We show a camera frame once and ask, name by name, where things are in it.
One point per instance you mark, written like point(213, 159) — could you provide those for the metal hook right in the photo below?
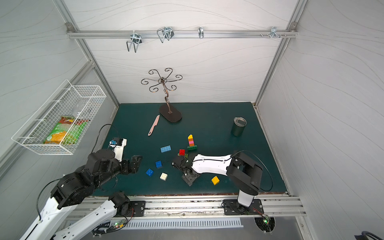
point(273, 34)

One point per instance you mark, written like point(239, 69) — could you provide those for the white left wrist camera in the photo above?
point(118, 145)

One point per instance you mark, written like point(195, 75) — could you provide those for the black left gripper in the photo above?
point(131, 163)

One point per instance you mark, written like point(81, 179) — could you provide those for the brown metal cup tree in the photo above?
point(169, 112)

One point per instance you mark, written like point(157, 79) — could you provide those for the metal double hook left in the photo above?
point(134, 42)

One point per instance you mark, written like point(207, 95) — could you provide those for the dark green metal tumbler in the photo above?
point(238, 126)

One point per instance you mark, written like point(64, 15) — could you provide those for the white wire basket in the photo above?
point(78, 101)

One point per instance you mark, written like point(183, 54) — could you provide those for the green snack bag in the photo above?
point(67, 131)

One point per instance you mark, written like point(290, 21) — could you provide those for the light blue lego plate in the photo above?
point(165, 149)

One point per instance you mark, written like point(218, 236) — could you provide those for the aluminium top rail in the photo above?
point(179, 34)

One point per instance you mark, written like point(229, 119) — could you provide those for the blue lego brick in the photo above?
point(158, 164)
point(149, 172)

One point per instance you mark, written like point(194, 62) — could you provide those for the blue lego brick upper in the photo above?
point(158, 164)

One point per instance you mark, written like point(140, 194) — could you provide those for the blue lego brick lower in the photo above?
point(149, 172)

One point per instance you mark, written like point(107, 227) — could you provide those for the pink plastic knife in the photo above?
point(155, 123)

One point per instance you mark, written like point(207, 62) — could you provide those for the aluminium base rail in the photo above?
point(211, 206)

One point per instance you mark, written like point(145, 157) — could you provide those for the red lego brick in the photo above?
point(181, 152)

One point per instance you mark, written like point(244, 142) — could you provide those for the dark green lego plate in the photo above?
point(191, 148)

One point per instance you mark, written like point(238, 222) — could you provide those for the cream lego brick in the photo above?
point(164, 176)

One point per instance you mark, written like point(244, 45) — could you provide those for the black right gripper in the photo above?
point(181, 162)

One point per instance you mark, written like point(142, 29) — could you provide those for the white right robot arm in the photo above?
point(244, 171)

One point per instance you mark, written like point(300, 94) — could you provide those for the green table mat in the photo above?
point(210, 124)

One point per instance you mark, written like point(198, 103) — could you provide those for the metal double hook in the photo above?
point(165, 33)
point(134, 42)

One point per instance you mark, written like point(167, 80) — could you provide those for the metal single hook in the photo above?
point(201, 32)

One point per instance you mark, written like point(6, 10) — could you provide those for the metal double hook middle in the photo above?
point(165, 33)

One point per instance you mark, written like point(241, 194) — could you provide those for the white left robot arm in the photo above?
point(70, 191)

